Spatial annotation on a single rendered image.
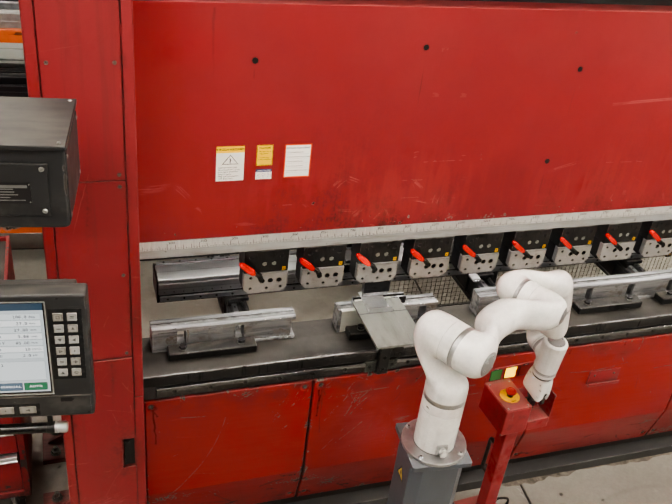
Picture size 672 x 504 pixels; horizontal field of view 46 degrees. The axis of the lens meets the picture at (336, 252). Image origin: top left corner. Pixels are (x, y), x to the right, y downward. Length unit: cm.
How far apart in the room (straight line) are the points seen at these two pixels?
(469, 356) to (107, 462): 130
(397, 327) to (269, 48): 106
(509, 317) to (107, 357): 119
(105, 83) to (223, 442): 144
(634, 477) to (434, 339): 208
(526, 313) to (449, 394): 34
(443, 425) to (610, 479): 181
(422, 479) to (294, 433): 80
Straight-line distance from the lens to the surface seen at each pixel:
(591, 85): 284
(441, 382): 220
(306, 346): 285
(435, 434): 230
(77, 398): 203
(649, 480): 407
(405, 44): 245
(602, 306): 338
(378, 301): 290
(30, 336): 193
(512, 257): 303
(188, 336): 278
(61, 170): 172
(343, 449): 318
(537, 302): 236
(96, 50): 204
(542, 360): 286
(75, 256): 229
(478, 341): 210
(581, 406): 362
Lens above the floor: 266
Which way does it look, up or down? 32 degrees down
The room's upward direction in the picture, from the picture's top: 7 degrees clockwise
